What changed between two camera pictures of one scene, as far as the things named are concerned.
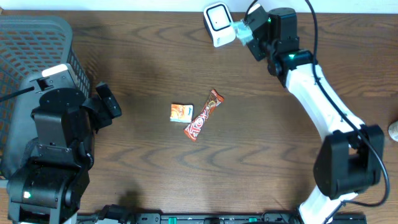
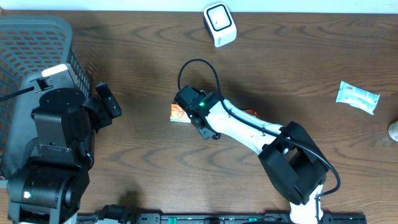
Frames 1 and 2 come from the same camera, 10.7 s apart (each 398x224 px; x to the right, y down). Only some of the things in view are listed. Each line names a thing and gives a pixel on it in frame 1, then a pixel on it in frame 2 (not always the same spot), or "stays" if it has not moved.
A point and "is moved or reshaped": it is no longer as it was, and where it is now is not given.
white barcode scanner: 219,22 stays
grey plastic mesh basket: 29,45 stays
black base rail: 210,218 stays
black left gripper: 100,117 stays
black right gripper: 255,48 -> 204,132
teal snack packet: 242,32 -> 357,97
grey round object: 393,130 stays
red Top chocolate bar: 194,127 is moved or reshaped
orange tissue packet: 181,113 stays
